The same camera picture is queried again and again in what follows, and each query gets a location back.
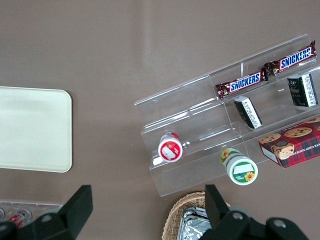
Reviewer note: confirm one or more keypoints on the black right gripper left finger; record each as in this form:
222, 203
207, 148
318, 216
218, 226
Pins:
62, 225

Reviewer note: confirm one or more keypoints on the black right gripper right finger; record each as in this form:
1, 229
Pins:
232, 225

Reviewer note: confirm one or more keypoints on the light wicker basket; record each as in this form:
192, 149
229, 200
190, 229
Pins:
175, 215

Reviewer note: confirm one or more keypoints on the cream plastic serving tray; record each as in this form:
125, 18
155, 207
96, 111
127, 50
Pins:
32, 127

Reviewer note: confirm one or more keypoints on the clear acrylic bottle rack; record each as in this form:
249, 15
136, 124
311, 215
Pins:
37, 205

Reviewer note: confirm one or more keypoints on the stack of foil containers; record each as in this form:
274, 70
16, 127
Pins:
192, 225

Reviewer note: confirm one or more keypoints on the red cola bottle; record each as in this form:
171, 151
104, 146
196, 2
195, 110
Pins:
21, 217

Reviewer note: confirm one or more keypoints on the green lid yogurt cup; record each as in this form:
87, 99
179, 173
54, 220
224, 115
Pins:
241, 171

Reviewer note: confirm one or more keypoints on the red lid yogurt cup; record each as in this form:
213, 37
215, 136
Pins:
170, 150

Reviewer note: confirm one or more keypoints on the red tartan cookie box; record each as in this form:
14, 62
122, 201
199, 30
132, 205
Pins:
295, 142

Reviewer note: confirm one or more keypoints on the small black white carton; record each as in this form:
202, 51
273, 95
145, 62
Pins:
248, 112
303, 90

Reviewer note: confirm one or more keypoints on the clear acrylic tiered shelf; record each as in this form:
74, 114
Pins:
175, 117

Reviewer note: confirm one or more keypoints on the brown Snickers bar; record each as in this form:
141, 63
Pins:
243, 83
292, 60

